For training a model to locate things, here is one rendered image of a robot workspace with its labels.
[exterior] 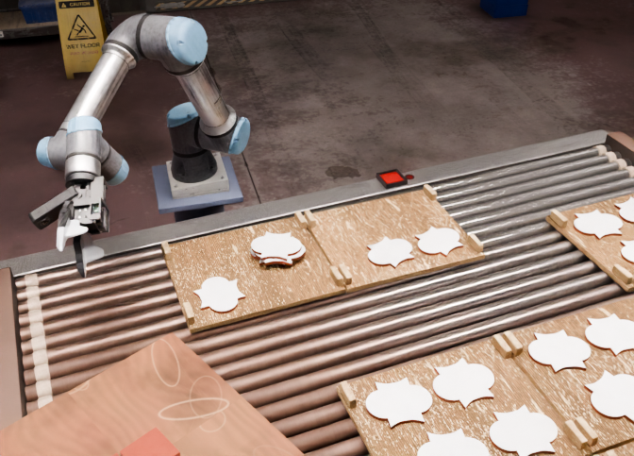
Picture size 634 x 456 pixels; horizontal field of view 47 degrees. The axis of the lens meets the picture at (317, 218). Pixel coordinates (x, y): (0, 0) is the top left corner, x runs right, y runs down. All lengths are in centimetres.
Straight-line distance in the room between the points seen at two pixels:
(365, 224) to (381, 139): 237
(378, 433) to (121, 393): 53
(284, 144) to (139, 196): 95
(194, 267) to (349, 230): 45
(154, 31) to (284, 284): 73
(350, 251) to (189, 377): 66
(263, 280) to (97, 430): 63
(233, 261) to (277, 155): 234
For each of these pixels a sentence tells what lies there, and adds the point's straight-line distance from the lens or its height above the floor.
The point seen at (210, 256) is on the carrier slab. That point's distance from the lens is 200.
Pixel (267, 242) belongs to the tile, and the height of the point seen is 98.
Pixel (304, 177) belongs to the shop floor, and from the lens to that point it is 406.
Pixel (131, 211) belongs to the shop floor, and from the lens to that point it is 390.
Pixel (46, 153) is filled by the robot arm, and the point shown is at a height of 129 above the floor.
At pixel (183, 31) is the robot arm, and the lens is 190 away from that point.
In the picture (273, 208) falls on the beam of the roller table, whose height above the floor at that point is 92.
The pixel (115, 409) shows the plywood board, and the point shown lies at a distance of 152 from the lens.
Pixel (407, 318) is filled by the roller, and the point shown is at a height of 92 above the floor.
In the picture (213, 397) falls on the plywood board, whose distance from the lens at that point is 150.
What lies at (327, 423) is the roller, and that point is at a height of 90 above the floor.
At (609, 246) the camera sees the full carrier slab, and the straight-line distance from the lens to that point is 217.
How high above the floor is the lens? 217
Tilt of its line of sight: 36 degrees down
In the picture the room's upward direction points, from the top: straight up
